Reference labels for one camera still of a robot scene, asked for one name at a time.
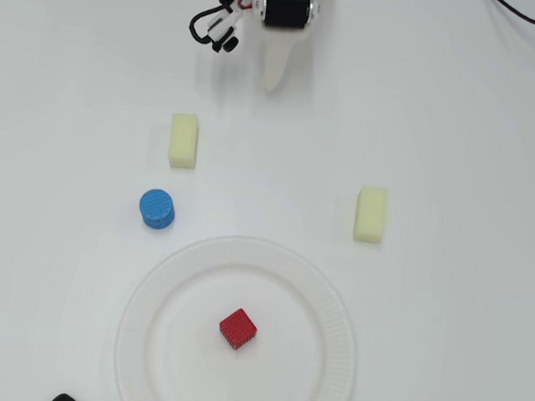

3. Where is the black camera cable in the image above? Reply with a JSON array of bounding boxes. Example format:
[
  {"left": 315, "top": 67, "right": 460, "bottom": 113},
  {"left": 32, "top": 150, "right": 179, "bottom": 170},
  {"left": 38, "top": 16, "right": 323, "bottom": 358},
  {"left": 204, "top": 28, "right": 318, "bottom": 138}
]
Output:
[{"left": 187, "top": 0, "right": 235, "bottom": 50}]

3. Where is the white wrist camera black lens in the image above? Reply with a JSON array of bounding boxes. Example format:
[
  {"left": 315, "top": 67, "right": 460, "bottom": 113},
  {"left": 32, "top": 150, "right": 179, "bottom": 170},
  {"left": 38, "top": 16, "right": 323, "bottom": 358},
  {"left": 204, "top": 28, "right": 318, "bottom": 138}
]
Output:
[{"left": 203, "top": 6, "right": 244, "bottom": 57}]

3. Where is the pale yellow foam block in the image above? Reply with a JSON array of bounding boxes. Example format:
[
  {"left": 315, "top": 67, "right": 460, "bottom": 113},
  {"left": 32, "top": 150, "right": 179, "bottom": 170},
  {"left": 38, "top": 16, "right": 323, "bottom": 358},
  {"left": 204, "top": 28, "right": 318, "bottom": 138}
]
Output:
[
  {"left": 352, "top": 185, "right": 390, "bottom": 245},
  {"left": 165, "top": 111, "right": 202, "bottom": 171}
]

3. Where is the blue cylinder block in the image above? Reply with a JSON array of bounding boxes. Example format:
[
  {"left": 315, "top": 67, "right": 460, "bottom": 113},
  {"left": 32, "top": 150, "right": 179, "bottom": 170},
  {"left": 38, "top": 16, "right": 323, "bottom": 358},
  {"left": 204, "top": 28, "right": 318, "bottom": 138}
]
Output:
[{"left": 136, "top": 187, "right": 178, "bottom": 232}]

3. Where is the red cube block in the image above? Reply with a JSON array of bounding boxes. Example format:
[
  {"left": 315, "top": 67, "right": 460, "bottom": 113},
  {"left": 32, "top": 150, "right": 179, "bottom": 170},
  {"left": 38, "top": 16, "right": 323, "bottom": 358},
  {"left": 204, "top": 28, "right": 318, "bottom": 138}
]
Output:
[{"left": 215, "top": 305, "right": 259, "bottom": 354}]

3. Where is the white tapered gripper finger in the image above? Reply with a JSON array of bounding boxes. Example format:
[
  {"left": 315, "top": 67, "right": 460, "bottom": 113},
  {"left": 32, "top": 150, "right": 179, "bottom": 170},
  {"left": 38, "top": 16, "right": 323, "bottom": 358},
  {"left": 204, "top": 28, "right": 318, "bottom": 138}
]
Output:
[{"left": 258, "top": 25, "right": 309, "bottom": 95}]

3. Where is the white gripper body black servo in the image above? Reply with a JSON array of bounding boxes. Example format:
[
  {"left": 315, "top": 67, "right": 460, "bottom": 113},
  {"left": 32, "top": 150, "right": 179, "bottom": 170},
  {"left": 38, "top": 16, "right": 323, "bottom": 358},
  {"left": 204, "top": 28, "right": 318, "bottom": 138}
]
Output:
[{"left": 226, "top": 0, "right": 338, "bottom": 36}]

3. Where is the white disposable plate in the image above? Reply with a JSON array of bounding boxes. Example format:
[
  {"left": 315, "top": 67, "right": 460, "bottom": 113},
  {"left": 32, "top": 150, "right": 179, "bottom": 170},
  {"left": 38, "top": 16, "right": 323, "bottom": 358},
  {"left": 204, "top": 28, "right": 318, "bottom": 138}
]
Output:
[{"left": 109, "top": 222, "right": 368, "bottom": 401}]

